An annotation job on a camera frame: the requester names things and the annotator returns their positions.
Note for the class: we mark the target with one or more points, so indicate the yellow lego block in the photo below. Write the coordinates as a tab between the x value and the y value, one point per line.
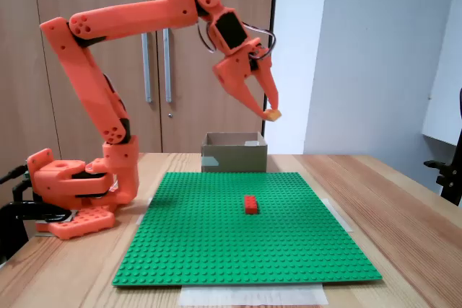
274	115

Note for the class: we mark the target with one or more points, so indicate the open cardboard box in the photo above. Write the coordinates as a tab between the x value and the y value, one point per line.
238	158

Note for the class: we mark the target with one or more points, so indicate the red lego block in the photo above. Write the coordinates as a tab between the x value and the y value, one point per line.
251	205

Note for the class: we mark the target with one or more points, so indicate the green lego baseplate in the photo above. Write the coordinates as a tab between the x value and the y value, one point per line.
234	250

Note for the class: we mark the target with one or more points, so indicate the short masking tape strip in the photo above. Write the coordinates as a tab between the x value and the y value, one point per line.
144	214

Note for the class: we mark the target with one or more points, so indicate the white panel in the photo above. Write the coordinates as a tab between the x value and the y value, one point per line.
447	70

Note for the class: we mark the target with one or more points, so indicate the black office chair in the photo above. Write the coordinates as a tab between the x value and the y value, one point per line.
449	181

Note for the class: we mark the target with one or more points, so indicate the wide masking tape strip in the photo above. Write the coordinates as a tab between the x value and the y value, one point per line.
252	295

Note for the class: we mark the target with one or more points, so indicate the black table clamp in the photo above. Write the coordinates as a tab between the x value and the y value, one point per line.
21	210

